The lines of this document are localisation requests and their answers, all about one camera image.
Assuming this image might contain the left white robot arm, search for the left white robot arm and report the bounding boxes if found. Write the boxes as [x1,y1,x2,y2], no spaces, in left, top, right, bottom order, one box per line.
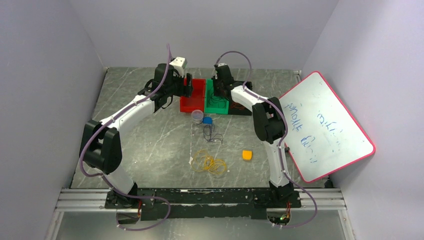
[78,57,193,208]

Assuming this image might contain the blue block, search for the blue block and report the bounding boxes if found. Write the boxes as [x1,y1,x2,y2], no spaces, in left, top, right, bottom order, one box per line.
[202,116,213,125]

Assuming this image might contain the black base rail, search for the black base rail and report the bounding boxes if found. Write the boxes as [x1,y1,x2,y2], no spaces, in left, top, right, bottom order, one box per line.
[104,186,302,221]

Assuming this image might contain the black plastic bin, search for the black plastic bin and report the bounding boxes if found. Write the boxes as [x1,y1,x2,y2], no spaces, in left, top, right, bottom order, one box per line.
[228,80,253,116]

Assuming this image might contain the right purple cable hose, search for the right purple cable hose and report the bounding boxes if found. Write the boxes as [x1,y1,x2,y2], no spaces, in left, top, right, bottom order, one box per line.
[214,50,319,230]

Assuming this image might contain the orange yellow block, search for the orange yellow block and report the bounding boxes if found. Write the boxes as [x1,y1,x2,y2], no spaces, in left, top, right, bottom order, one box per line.
[241,149,253,161]

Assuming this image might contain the purple cable hose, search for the purple cable hose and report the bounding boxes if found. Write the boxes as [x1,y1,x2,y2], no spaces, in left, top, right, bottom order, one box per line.
[78,43,173,232]
[214,50,319,230]

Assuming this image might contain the yellow orange cables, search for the yellow orange cables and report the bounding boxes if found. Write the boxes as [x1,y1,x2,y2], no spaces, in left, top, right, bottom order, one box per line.
[189,149,229,176]

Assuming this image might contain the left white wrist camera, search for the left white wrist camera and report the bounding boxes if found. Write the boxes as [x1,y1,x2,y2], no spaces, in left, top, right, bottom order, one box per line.
[170,56,188,76]

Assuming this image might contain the green plastic bin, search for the green plastic bin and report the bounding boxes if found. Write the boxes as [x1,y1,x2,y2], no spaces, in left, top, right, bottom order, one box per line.
[204,79,229,115]

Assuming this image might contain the red plastic bin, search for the red plastic bin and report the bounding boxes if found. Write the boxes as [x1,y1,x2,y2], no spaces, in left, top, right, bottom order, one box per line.
[179,78,206,113]

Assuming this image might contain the clear plastic cup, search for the clear plastic cup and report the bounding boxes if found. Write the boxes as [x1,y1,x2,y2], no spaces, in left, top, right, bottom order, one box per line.
[191,109,204,125]

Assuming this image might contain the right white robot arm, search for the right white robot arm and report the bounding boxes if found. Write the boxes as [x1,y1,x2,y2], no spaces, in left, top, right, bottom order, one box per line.
[212,63,294,207]

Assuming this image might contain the white board with pink frame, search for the white board with pink frame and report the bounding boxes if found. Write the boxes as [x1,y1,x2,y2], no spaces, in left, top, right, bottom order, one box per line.
[279,71,376,183]

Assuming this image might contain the left purple cable hose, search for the left purple cable hose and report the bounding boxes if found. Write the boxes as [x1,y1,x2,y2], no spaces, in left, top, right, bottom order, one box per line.
[78,43,173,232]

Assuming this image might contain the purple dark cables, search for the purple dark cables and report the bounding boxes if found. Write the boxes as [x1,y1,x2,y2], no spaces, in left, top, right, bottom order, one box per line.
[202,89,230,145]

